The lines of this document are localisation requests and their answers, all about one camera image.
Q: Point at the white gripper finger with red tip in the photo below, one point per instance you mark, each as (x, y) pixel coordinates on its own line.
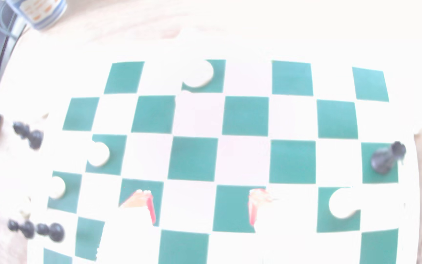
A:
(137, 234)
(280, 234)

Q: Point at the white chess rook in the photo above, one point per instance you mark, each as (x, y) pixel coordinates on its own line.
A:
(343, 203)

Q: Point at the black chess rook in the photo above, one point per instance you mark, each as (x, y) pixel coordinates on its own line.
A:
(387, 158)

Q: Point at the white chess pawn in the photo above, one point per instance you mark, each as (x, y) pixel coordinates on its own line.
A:
(57, 187)
(99, 154)
(198, 73)

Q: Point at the cream chess piece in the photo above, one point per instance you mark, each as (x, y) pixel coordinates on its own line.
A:
(24, 209)

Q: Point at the black chess pawn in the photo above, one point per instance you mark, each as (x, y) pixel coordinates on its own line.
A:
(52, 231)
(26, 228)

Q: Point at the green white chessboard mat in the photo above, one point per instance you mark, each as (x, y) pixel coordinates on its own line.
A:
(245, 115)

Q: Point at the black chess piece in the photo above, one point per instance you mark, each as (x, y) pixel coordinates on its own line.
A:
(33, 138)

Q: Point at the white cup orange print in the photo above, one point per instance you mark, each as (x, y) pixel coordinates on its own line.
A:
(39, 11)

